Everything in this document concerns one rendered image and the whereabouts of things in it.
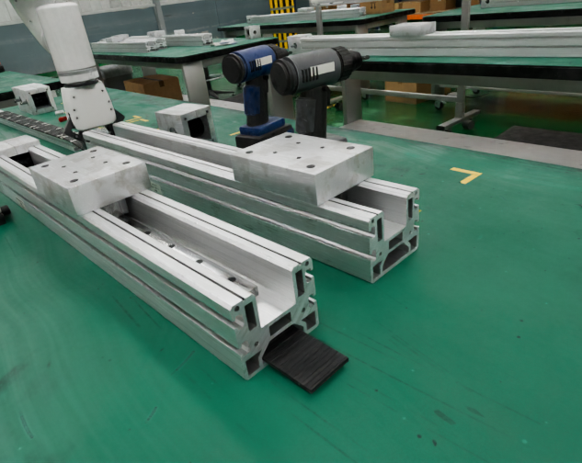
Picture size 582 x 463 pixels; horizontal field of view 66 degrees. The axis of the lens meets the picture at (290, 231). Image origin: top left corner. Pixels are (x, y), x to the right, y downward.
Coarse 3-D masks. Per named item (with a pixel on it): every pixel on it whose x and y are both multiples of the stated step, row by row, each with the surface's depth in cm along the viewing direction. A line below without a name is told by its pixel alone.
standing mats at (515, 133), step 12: (240, 96) 559; (504, 132) 326; (516, 132) 322; (528, 132) 319; (540, 132) 316; (552, 132) 313; (564, 132) 310; (576, 132) 307; (540, 144) 296; (552, 144) 293; (564, 144) 291; (576, 144) 288
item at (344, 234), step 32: (128, 128) 101; (160, 160) 79; (192, 160) 74; (224, 160) 78; (160, 192) 84; (192, 192) 77; (224, 192) 68; (256, 192) 62; (352, 192) 59; (384, 192) 55; (416, 192) 54; (256, 224) 65; (288, 224) 59; (320, 224) 55; (352, 224) 51; (384, 224) 55; (320, 256) 57; (352, 256) 53; (384, 256) 53
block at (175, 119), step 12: (168, 108) 109; (180, 108) 108; (192, 108) 106; (204, 108) 106; (168, 120) 105; (180, 120) 102; (192, 120) 108; (204, 120) 109; (180, 132) 104; (192, 132) 107; (204, 132) 111
